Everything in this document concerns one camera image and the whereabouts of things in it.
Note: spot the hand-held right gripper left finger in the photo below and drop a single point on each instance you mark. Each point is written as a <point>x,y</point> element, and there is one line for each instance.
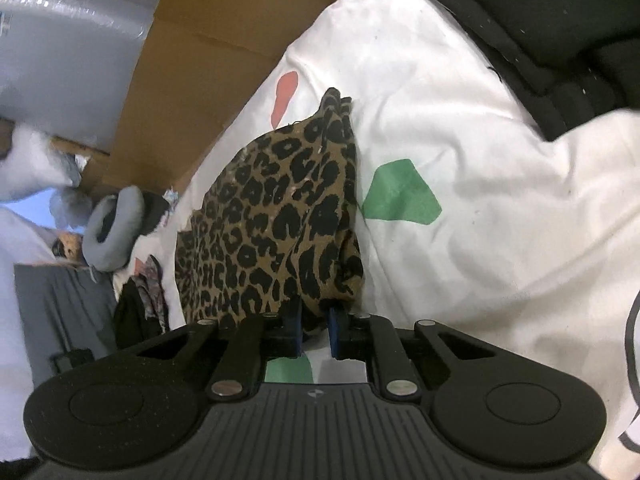
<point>295,330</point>

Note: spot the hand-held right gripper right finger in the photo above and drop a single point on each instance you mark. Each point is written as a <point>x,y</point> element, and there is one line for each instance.
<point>336,335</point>

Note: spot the leopard print skirt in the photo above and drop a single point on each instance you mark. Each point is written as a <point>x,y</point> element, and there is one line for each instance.
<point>270,220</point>

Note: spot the black garment with patterned lining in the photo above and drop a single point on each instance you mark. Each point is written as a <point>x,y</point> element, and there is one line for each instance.
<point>132,315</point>

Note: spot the black cloth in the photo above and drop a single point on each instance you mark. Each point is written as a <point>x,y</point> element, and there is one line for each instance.
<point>155,212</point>

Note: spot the grey neck pillow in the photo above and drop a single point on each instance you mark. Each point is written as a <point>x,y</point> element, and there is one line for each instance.
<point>125,215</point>

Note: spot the white bear print blanket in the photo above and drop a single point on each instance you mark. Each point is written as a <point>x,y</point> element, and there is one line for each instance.
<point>500,210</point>

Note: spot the grey blanket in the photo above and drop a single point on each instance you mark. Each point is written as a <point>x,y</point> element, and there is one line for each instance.
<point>55,310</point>

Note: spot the small plush doll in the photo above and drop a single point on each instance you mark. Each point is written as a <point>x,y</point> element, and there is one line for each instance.
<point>67,249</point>

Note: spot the clear plastic bag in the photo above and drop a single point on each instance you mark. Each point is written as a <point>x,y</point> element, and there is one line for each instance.
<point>70,207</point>

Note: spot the brown cardboard box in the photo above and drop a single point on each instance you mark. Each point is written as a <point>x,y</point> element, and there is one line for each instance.
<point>200,70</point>

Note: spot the white pillow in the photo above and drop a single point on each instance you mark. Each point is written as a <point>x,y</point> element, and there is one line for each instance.
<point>30,165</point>

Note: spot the grey washing machine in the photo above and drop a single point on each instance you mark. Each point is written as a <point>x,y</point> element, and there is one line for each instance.
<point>65,60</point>

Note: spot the black folded garment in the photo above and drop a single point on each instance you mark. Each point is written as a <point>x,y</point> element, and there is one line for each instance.
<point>525,10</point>

